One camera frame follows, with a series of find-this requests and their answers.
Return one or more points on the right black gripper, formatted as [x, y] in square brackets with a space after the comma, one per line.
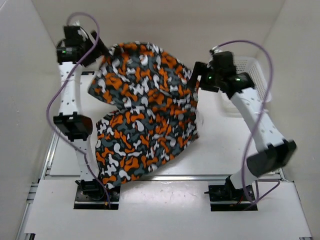
[199, 70]

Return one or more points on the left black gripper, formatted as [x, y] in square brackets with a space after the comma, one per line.
[101, 48]

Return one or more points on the orange camouflage shorts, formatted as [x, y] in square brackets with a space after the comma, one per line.
[155, 116]

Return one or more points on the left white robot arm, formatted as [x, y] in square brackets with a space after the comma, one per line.
[71, 121]

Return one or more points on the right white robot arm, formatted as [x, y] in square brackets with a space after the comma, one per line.
[273, 150]

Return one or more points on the left aluminium rail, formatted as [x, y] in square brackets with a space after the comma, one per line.
[49, 155]

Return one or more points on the aluminium rail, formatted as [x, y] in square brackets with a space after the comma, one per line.
[210, 177]
[49, 155]
[281, 174]

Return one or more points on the front aluminium rail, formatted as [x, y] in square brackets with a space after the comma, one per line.
[210, 177]

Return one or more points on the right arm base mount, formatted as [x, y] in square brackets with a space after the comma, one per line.
[223, 201]

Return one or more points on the right aluminium rail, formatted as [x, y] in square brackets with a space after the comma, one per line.
[281, 174]

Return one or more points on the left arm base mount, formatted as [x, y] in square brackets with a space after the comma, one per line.
[91, 196]

